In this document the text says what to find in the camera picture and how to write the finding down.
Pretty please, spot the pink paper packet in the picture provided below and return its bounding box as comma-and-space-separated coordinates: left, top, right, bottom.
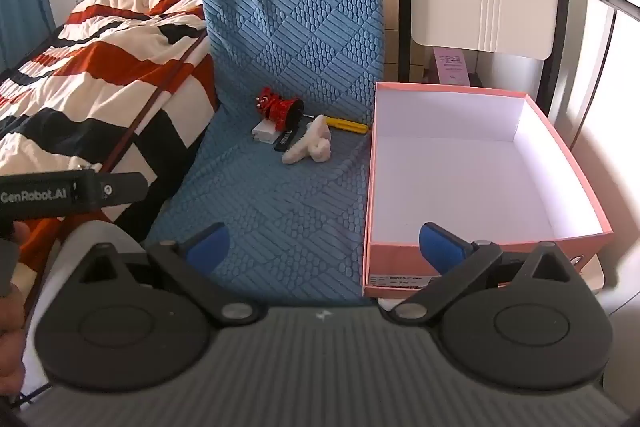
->
432, 47, 471, 86

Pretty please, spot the red toy figure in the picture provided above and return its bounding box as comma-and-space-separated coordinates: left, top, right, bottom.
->
256, 88, 305, 128

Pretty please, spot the pink cardboard box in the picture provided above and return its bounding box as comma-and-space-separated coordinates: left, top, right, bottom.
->
363, 82, 614, 299

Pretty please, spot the person's left hand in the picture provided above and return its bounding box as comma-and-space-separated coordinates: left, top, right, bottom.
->
0, 223, 30, 394

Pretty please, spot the blue textured chair cover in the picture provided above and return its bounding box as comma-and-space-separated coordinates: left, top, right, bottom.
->
146, 0, 387, 308

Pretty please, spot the striped red white black blanket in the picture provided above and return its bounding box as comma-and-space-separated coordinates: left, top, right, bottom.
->
0, 0, 221, 308

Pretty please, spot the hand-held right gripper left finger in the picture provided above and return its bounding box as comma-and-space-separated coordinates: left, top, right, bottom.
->
76, 222, 262, 326

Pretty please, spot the dark red thin rod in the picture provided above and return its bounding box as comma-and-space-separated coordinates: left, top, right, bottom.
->
100, 31, 208, 175

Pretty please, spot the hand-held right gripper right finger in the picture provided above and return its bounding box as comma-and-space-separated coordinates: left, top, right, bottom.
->
392, 221, 576, 326

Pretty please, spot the black metal tube frame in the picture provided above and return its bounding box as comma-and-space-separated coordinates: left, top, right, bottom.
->
569, 0, 640, 148

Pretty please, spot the yellow screwdriver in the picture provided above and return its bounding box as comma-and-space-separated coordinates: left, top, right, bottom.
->
324, 117, 370, 134

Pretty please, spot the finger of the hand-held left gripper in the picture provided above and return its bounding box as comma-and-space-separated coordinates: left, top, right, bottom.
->
96, 173, 150, 204

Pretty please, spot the wooden nightstand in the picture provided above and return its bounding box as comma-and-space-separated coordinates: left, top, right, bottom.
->
382, 0, 414, 80

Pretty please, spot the white charger block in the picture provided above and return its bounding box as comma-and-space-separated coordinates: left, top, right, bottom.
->
251, 121, 281, 142

